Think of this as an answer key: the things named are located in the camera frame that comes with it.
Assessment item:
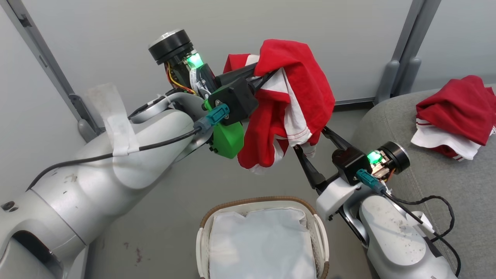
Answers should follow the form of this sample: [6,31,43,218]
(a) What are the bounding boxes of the grey fabric sofa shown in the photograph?
[351,83,496,279]

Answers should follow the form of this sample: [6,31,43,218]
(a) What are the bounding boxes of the grey partition bottom rail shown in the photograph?
[334,97,376,108]

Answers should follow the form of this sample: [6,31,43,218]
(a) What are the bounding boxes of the wicker laundry basket white handles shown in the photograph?
[196,196,330,279]

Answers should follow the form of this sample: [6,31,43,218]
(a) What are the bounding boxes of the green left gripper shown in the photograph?
[148,29,280,160]

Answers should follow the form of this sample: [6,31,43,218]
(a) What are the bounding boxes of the grey partition foot bracket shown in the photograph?
[403,57,422,92]
[374,60,400,105]
[77,118,98,143]

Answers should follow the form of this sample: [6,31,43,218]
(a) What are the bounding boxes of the black cable teal connector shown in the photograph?
[26,104,230,190]
[356,169,462,276]

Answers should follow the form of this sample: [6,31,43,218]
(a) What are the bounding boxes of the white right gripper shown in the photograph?
[293,126,410,221]

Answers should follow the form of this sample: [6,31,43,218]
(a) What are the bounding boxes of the translucent white tape strip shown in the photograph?
[87,83,140,157]

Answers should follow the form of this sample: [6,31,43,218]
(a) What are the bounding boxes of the grey metal partition post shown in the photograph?
[391,0,443,95]
[6,0,106,132]

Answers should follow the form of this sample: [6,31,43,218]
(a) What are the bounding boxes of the red white sports garment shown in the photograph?
[411,75,496,161]
[224,39,336,175]

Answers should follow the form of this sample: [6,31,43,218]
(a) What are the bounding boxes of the small white tape strip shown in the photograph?
[406,210,436,234]

